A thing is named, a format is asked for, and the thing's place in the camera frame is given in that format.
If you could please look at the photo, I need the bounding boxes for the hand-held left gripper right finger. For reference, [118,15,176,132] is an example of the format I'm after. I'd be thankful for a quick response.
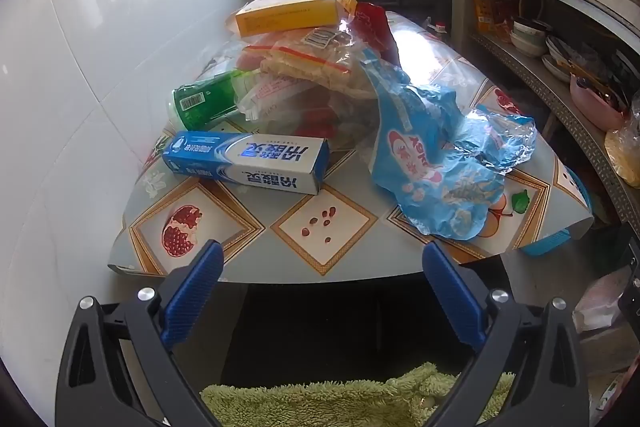
[421,241,591,427]

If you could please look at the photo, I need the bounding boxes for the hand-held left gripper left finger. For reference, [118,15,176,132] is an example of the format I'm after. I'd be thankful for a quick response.
[60,239,226,427]

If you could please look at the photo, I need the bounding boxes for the blue toothpaste box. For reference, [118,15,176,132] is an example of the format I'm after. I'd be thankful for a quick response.
[161,131,331,195]

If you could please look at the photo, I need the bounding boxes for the blue crumpled plastic bag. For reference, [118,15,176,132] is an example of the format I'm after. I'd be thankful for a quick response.
[360,49,538,242]

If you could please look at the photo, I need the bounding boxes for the green fleece clothing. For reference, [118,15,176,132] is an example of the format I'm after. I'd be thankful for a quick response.
[200,362,516,427]

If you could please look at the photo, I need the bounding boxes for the green plastic bottle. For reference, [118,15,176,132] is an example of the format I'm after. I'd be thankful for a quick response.
[172,69,266,131]

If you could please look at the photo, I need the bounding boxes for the clear plastic bag red print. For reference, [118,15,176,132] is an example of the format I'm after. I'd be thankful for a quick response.
[235,77,376,158]

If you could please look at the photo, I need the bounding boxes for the yellow plastic bag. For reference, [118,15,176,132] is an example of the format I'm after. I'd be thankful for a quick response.
[605,102,640,188]

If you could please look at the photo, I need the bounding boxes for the pink plastic basin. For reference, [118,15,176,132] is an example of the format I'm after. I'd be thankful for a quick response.
[570,74,631,130]

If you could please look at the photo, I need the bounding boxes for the stack of plates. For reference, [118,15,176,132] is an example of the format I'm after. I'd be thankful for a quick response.
[542,34,581,82]

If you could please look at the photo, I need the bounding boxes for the clear zip bag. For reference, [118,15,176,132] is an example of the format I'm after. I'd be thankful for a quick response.
[237,22,381,102]

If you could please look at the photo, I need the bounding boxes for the stack of white bowls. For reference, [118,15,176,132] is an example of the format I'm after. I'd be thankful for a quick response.
[510,17,548,58]

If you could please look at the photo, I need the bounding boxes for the red snack packet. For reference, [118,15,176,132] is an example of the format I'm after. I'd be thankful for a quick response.
[355,2,401,68]

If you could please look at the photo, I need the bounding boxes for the orange snack packets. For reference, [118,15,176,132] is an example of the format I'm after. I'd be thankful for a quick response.
[472,0,513,35]

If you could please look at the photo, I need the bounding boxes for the yellow cardboard box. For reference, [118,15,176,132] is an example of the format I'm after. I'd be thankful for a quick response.
[235,0,358,38]

